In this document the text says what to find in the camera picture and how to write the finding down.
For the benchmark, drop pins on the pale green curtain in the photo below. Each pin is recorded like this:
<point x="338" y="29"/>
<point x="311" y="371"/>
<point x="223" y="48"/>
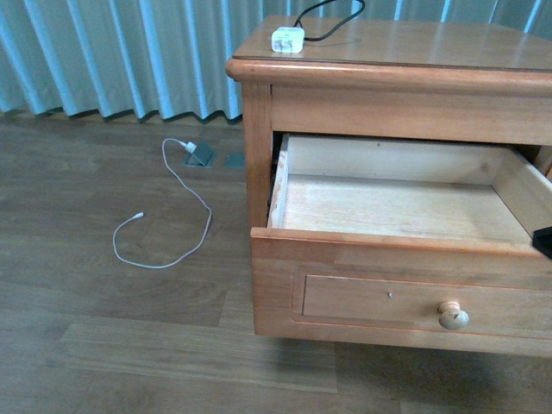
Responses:
<point x="169" y="57"/>

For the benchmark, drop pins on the open grey floor socket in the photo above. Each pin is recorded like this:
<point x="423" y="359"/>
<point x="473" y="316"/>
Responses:
<point x="202" y="156"/>

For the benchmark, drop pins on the wooden drawer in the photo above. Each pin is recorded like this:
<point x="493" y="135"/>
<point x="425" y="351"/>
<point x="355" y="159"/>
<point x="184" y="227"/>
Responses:
<point x="405" y="243"/>

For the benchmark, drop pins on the wooden nightstand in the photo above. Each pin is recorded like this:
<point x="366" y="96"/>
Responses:
<point x="478" y="82"/>

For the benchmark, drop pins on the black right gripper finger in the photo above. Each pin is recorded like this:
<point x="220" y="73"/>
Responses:
<point x="541" y="240"/>

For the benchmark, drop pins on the closed grey floor socket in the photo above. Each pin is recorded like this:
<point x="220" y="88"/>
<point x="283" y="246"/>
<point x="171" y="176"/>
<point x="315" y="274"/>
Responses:
<point x="234" y="161"/>

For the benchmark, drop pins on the white charger with black cable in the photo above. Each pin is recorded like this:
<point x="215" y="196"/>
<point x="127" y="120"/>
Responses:
<point x="291" y="39"/>

